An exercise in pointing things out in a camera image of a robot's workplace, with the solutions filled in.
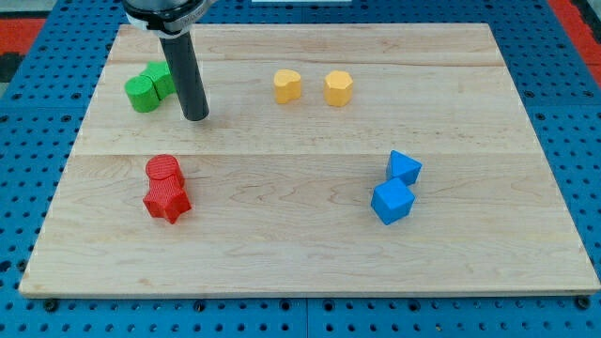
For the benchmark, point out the green star block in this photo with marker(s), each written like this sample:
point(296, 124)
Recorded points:
point(159, 74)

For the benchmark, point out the red star block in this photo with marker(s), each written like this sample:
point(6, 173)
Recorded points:
point(167, 199)

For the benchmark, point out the blue triangle block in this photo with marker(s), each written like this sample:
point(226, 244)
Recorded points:
point(403, 167)

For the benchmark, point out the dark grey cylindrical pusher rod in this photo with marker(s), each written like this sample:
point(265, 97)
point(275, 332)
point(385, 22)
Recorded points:
point(181, 60)

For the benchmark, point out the yellow hexagon block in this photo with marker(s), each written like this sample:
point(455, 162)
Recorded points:
point(338, 88)

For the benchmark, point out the light wooden board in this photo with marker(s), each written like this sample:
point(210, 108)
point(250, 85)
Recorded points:
point(281, 193)

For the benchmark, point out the red cylinder block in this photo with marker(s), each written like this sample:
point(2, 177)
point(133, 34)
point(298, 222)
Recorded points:
point(163, 166)

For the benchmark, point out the green cylinder block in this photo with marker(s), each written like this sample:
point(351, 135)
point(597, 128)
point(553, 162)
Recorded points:
point(142, 94)

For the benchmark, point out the blue cube block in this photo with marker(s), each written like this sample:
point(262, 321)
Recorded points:
point(392, 200)

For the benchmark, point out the yellow heart block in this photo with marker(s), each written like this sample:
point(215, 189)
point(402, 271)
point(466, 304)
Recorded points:
point(287, 85)

